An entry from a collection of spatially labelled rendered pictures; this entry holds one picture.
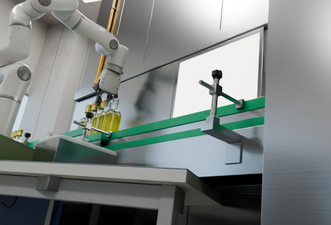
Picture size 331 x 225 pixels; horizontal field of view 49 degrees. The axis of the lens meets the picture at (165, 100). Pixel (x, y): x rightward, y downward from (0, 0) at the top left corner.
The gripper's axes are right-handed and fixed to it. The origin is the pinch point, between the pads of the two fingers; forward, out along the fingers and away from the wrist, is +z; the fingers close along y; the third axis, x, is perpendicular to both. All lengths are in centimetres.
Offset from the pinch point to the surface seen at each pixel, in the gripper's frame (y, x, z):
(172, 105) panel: -12.3, 35.8, -5.4
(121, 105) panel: -11.9, -2.8, -2.6
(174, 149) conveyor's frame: 5, 67, 13
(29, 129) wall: -90, -358, 28
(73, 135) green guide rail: 13.7, 13.2, 18.3
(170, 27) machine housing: -15.2, 11.3, -45.2
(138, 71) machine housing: -12.8, 0.3, -21.0
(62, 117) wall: -119, -332, 0
